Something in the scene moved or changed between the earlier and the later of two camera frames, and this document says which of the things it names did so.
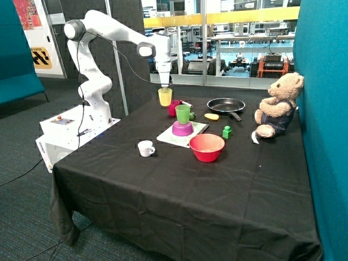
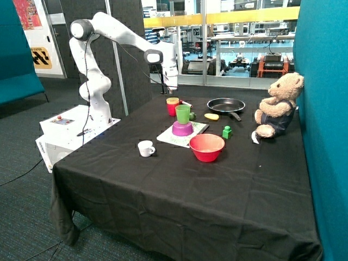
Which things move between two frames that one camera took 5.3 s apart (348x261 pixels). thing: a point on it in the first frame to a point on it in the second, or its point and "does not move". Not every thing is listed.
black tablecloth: (186, 182) does not move
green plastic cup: (182, 112) does not move
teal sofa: (18, 80) does not move
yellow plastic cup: (165, 96) to (172, 100)
